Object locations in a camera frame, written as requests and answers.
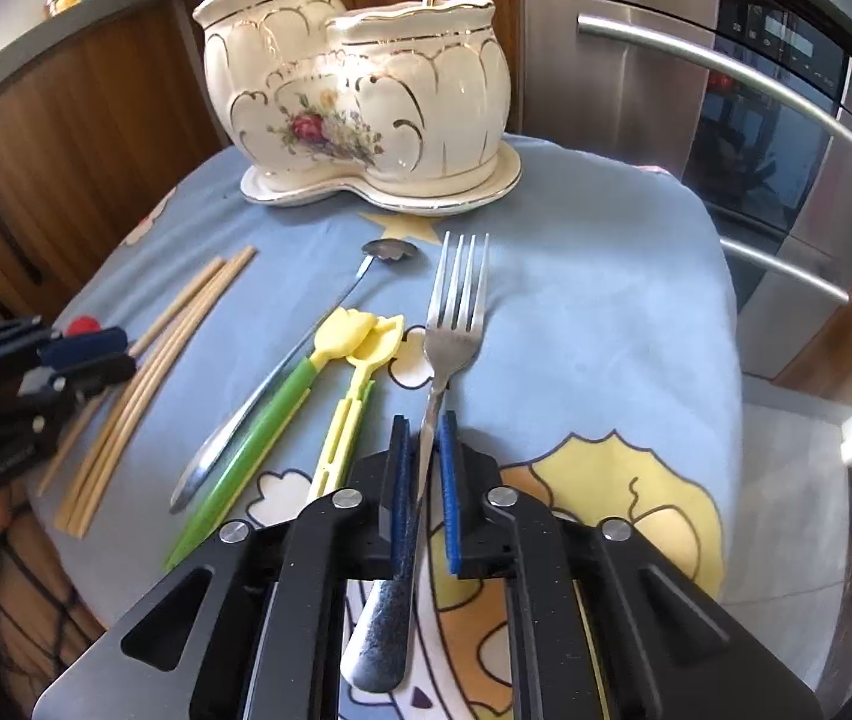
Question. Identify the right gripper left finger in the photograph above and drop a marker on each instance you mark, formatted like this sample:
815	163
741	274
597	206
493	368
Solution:
385	481

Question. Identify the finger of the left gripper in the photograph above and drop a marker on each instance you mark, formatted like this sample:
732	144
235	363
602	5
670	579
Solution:
80	382
65	352

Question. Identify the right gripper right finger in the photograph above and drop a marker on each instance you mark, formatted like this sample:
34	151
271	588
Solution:
473	548

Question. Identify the yellow green plastic fork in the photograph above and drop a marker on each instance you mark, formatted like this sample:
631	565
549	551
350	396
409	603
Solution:
367	343

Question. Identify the silver metal fork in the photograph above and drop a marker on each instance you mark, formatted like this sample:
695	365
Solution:
376	657

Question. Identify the wooden chopstick on cloth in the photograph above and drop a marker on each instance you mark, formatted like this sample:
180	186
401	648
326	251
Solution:
157	327
145	389
160	389

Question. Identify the green yellow plastic spoon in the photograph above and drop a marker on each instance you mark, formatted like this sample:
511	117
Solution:
266	427

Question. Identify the blue cartoon cloth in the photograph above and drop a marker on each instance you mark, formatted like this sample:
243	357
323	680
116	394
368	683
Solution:
607	385

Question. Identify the cream floral ceramic utensil holder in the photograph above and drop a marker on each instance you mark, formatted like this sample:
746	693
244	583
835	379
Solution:
405	105

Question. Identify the stainless steel oven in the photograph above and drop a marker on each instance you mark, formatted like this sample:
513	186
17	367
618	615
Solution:
746	104

